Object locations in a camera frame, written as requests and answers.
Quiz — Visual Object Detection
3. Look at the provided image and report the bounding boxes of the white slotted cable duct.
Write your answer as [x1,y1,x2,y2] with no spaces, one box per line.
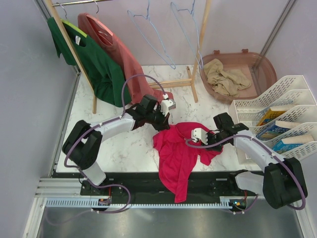
[45,197,246,209]

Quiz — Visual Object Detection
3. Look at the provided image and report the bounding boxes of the green t shirt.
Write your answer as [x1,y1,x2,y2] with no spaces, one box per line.
[62,20,132,108]

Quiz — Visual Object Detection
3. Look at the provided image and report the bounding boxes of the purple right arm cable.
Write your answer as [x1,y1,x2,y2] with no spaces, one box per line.
[185,135,308,216]

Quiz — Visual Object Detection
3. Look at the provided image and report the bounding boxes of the pink translucent laundry basket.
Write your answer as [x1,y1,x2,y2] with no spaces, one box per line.
[199,49,277,104]

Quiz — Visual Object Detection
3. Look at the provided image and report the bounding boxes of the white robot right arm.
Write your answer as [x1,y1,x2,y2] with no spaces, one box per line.
[201,113,308,210]

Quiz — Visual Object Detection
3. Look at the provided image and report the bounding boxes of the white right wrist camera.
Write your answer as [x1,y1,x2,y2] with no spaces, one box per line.
[191,128,208,144]

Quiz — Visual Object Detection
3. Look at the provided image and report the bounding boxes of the white plastic file organizer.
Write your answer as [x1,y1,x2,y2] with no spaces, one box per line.
[229,75,317,160]

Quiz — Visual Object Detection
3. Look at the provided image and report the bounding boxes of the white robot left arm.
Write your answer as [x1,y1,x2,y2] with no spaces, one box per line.
[62,95,176,195]

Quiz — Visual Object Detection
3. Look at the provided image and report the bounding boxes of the beige crumpled garment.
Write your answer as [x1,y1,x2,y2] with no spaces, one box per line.
[203,59,252,97]

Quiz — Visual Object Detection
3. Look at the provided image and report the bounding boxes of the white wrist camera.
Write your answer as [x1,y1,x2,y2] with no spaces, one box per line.
[191,128,208,144]
[160,93,176,116]

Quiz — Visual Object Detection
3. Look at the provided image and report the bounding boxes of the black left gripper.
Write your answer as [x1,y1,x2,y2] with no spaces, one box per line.
[146,106,170,132]

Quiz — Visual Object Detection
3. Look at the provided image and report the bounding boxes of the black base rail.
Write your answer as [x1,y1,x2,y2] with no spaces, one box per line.
[80,172,255,201]

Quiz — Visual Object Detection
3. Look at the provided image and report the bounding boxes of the light blue book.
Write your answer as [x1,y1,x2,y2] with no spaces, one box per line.
[272,134,314,154]

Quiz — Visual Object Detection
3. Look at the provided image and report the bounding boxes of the magenta t shirt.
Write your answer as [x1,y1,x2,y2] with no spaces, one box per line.
[153,122,222,203]

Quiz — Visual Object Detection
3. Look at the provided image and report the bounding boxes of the wooden clothes rack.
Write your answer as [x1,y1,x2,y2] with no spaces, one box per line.
[44,0,211,103]

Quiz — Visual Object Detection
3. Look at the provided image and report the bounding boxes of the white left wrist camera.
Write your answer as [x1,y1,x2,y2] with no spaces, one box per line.
[160,93,176,116]

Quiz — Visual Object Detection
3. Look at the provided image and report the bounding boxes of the blue cover book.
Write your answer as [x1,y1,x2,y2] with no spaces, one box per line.
[256,120,300,141]

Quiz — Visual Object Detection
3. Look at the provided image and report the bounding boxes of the light blue wire hanger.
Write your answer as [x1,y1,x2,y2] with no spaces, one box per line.
[170,0,204,69]
[127,0,176,69]

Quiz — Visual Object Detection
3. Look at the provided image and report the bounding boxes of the yellow blue book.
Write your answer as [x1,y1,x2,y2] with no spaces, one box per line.
[256,105,295,126]

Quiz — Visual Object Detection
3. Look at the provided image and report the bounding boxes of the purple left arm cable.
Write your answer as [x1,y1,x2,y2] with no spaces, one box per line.
[63,74,169,220]

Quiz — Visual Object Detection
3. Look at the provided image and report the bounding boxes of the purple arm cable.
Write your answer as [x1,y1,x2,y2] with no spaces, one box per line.
[63,74,169,220]
[185,135,308,216]

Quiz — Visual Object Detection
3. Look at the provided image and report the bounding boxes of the salmon pink t shirt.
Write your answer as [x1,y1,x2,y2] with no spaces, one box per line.
[77,13,173,104]

